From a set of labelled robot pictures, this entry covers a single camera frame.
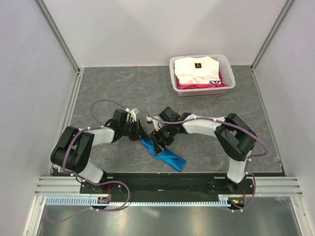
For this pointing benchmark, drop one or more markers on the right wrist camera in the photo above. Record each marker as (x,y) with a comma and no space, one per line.
(157,125)

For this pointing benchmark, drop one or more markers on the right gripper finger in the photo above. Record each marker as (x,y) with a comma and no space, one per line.
(158,148)
(164,142)

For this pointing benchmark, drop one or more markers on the aluminium frame post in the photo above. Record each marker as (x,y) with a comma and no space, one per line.
(272,32)
(57,34)

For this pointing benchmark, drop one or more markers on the blue cloth napkin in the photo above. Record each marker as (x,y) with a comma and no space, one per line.
(173,160)

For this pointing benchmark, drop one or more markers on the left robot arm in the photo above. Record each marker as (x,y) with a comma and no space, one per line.
(73,149)

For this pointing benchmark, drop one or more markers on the left aluminium frame post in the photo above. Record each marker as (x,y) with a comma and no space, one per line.
(57,34)

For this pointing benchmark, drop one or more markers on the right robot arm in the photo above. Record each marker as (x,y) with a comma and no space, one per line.
(234,136)

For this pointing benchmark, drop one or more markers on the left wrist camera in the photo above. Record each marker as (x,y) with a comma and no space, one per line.
(131,115)

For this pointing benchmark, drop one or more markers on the right aluminium frame post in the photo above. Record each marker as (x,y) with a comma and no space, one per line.
(272,32)

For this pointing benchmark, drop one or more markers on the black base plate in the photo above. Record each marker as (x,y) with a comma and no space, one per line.
(181,186)

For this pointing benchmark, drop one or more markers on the white folded shirt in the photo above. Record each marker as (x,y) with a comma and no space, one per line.
(197,71)

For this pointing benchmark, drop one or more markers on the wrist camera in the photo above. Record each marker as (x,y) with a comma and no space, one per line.
(131,115)
(157,125)

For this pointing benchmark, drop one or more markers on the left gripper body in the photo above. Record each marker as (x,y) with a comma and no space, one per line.
(130,129)

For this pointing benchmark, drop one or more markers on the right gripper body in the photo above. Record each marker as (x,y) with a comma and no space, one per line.
(165,132)

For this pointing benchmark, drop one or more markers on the pink folded cloth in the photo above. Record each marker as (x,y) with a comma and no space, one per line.
(203,86)

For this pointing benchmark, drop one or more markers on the slotted cable duct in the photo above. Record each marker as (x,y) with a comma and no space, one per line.
(101,202)

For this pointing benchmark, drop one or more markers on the white plastic basket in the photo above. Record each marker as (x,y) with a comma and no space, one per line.
(225,71)

